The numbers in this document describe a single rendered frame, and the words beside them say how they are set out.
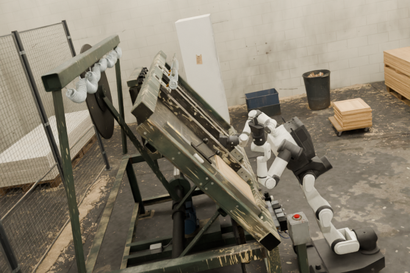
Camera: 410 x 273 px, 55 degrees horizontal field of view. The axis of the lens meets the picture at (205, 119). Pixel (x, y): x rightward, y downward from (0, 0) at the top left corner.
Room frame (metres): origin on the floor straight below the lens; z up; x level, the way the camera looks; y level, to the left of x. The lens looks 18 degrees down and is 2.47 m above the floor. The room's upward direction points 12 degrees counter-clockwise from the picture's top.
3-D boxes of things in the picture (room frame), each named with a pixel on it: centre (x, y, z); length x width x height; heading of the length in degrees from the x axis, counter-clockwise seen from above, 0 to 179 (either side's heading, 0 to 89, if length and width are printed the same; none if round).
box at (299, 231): (2.25, -0.47, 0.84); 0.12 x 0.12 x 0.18; 0
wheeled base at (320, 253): (2.73, -0.89, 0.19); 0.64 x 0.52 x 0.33; 90
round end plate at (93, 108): (3.19, 0.79, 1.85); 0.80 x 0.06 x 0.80; 0
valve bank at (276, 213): (2.69, -0.40, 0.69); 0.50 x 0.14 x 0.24; 0
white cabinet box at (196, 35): (7.00, -0.16, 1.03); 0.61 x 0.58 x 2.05; 173
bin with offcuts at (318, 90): (6.95, -2.17, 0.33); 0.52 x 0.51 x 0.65; 173
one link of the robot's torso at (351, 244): (2.73, -0.93, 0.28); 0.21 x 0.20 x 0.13; 90
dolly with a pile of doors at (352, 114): (5.64, -2.20, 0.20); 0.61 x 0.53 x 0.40; 173
